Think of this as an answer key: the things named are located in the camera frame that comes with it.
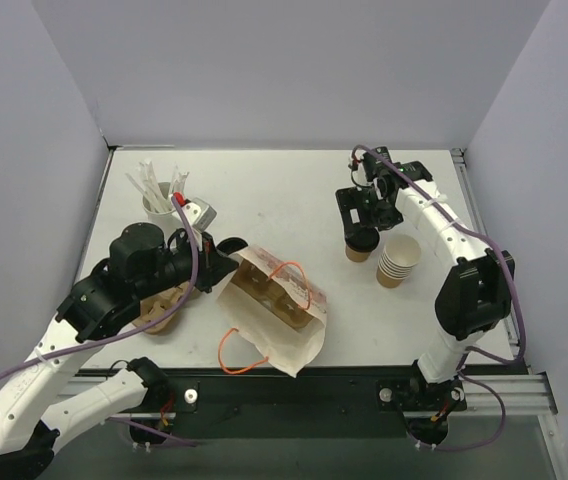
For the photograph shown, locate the black plastic cup lid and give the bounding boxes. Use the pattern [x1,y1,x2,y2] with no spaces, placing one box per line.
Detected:
[345,229,380,253]

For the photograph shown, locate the printed paper takeout bag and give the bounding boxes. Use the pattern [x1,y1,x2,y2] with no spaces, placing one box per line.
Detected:
[217,245,328,378]

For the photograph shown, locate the brown paper coffee cup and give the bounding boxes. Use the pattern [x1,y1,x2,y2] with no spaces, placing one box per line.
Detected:
[345,245,371,263]

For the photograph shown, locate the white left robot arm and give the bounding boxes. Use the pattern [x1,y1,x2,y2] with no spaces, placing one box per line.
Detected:
[0,223,247,479]

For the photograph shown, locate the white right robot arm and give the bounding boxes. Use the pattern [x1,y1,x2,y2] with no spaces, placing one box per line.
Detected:
[335,146,515,408]

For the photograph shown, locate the white straw holder cup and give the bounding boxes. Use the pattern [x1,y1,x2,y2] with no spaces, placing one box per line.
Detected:
[142,182,182,230]

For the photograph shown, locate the stack of brown paper cups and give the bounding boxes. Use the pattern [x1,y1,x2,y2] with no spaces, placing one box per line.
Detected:
[376,234,421,288]

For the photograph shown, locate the stack of black lids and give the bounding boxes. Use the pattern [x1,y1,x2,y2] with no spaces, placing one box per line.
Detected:
[217,237,248,255]

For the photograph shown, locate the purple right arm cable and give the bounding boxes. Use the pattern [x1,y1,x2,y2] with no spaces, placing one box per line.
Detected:
[351,144,528,454]

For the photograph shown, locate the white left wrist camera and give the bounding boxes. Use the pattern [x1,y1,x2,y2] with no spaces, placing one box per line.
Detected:
[173,192,217,232]

